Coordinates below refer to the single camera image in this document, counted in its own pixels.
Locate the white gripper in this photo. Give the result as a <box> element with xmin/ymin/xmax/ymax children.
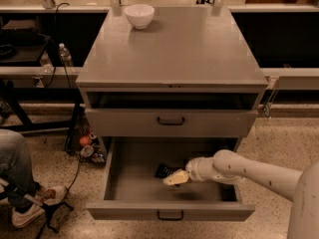
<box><xmin>163</xmin><ymin>157</ymin><xmax>214</xmax><ymax>186</ymax></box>

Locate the blue rxbar blueberry bar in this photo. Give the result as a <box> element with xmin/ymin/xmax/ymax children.
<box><xmin>155</xmin><ymin>163</ymin><xmax>177</xmax><ymax>178</ymax></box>

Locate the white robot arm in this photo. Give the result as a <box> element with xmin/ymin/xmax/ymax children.
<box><xmin>163</xmin><ymin>149</ymin><xmax>319</xmax><ymax>239</ymax></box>

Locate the open grey lower drawer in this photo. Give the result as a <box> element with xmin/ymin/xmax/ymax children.
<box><xmin>87</xmin><ymin>137</ymin><xmax>254</xmax><ymax>221</ymax></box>

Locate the closed grey upper drawer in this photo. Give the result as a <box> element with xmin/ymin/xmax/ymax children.
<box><xmin>86</xmin><ymin>109</ymin><xmax>257</xmax><ymax>137</ymax></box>

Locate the grey drawer cabinet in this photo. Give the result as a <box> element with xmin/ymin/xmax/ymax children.
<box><xmin>77</xmin><ymin>7</ymin><xmax>267</xmax><ymax>149</ymax></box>

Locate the pile of toy objects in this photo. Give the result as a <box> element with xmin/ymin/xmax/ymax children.
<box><xmin>79</xmin><ymin>127</ymin><xmax>106</xmax><ymax>163</ymax></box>

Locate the white sneaker front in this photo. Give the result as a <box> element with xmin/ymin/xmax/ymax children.
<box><xmin>36</xmin><ymin>185</ymin><xmax>67</xmax><ymax>205</ymax></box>

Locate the white sneaker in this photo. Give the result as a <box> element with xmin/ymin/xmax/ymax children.
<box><xmin>12</xmin><ymin>204</ymin><xmax>45</xmax><ymax>228</ymax></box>
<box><xmin>36</xmin><ymin>185</ymin><xmax>67</xmax><ymax>205</ymax></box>

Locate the black tripod stand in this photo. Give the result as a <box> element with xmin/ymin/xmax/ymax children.
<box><xmin>0</xmin><ymin>178</ymin><xmax>74</xmax><ymax>239</ymax></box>

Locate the person leg in jeans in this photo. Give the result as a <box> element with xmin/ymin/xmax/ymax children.
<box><xmin>0</xmin><ymin>129</ymin><xmax>40</xmax><ymax>211</ymax></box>

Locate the white ceramic bowl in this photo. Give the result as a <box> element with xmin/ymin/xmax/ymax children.
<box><xmin>125</xmin><ymin>4</ymin><xmax>155</xmax><ymax>29</ymax></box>

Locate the clear plastic water bottle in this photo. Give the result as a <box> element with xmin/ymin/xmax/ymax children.
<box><xmin>59</xmin><ymin>43</ymin><xmax>74</xmax><ymax>68</ymax></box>

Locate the white sneaker rear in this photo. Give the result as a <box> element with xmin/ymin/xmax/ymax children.
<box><xmin>12</xmin><ymin>204</ymin><xmax>45</xmax><ymax>228</ymax></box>

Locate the black side table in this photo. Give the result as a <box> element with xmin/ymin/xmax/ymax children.
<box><xmin>0</xmin><ymin>18</ymin><xmax>84</xmax><ymax>134</ymax></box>

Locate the black cable on floor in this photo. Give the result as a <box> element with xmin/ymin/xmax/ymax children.
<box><xmin>65</xmin><ymin>152</ymin><xmax>84</xmax><ymax>194</ymax></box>

